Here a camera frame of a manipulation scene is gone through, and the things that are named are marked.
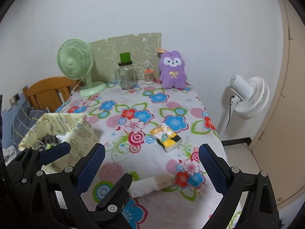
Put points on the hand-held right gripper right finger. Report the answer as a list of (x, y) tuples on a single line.
[(213, 169)]

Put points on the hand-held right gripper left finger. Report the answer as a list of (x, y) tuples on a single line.
[(91, 167)]

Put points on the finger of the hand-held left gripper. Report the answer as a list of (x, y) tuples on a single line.
[(54, 150), (118, 195)]

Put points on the white and beige sock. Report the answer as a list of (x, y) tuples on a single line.
[(147, 186)]

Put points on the yellow patterned storage box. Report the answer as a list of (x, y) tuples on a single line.
[(83, 133)]

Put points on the white foam piece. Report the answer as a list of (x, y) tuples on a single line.
[(64, 137)]

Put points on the white crumpled cloth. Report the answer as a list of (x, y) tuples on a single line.
[(8, 155)]

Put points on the grey plaid pillow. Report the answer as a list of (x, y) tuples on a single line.
[(26, 119)]

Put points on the blue bed sheet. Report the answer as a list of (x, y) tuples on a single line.
[(7, 133)]

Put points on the wooden chair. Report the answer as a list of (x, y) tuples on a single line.
[(45, 90)]

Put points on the floral tablecloth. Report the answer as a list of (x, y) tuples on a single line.
[(166, 105)]

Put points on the white standing fan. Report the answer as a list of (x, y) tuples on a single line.
[(252, 97)]

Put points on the green desk fan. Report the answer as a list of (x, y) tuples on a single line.
[(73, 60)]

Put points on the glass jar mug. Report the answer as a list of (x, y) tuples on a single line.
[(126, 77)]

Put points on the beige door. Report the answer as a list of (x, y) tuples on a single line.
[(286, 100)]

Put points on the purple plush bunny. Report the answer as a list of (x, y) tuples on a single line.
[(172, 74)]

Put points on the small jar with orange lid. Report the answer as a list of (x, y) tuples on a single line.
[(149, 77)]

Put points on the green patterned board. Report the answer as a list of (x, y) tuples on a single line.
[(107, 50)]

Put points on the wall socket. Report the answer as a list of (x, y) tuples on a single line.
[(14, 99)]

